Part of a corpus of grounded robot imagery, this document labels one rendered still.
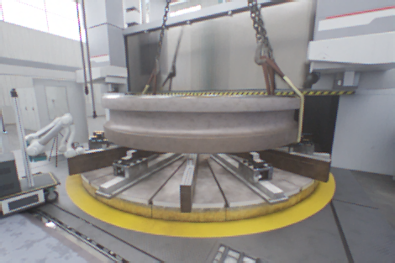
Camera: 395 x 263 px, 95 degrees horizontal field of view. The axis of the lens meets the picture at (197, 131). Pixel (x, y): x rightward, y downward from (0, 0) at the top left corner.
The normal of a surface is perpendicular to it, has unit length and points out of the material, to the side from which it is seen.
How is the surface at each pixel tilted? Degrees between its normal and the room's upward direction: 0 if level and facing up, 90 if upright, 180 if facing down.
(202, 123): 90
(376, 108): 90
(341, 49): 90
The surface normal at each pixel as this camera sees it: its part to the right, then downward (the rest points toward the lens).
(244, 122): 0.29, 0.18
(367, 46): -0.47, 0.16
